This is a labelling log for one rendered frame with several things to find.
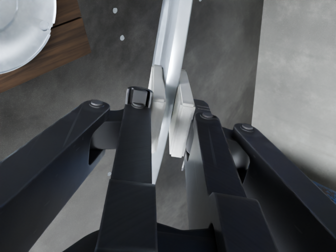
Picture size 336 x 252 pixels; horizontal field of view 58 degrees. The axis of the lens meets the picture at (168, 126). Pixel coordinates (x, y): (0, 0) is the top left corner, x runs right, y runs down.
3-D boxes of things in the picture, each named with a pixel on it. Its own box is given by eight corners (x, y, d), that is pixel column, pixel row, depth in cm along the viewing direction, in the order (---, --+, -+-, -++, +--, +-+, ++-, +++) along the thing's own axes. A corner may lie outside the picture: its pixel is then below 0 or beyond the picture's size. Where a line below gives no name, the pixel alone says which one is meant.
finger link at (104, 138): (143, 157, 14) (76, 148, 13) (146, 114, 18) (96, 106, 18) (148, 128, 13) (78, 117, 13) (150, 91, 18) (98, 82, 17)
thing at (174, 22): (159, 13, 48) (164, 14, 48) (132, 198, 42) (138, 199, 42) (209, -234, 20) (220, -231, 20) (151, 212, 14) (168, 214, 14)
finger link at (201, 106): (195, 135, 13) (260, 145, 14) (187, 96, 18) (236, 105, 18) (187, 163, 14) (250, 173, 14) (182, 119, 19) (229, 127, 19)
